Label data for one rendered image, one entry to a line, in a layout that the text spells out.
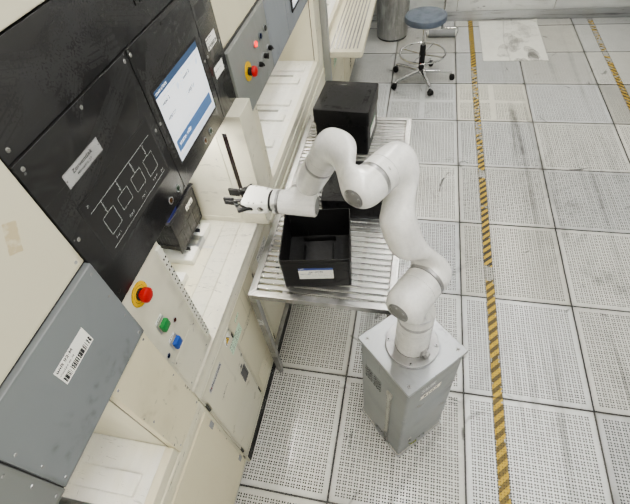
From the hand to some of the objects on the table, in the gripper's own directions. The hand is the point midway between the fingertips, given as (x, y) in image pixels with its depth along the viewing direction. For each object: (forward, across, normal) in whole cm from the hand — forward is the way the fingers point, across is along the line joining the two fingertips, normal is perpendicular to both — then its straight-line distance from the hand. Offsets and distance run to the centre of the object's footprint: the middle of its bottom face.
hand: (231, 196), depth 152 cm
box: (-21, -98, +43) cm, 108 cm away
